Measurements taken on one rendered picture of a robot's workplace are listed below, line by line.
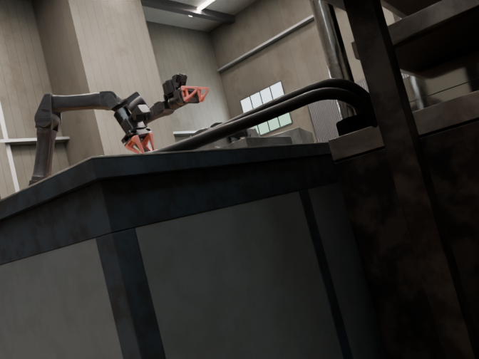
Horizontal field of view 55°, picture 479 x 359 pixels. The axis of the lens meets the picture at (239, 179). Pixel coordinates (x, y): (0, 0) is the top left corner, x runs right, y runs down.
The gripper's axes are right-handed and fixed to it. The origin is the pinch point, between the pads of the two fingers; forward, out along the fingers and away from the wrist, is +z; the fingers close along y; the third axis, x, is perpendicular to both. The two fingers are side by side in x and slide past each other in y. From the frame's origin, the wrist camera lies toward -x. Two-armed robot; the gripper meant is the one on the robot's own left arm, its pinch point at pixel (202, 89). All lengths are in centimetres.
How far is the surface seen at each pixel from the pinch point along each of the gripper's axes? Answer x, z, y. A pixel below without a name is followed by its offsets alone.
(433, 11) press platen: 14, 98, -13
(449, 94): 31, 86, 22
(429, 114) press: 40, 94, -24
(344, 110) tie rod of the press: 32, 72, -21
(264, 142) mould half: 34, 46, -26
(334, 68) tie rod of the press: 20, 72, -21
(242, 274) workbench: 66, 61, -64
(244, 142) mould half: 33, 46, -35
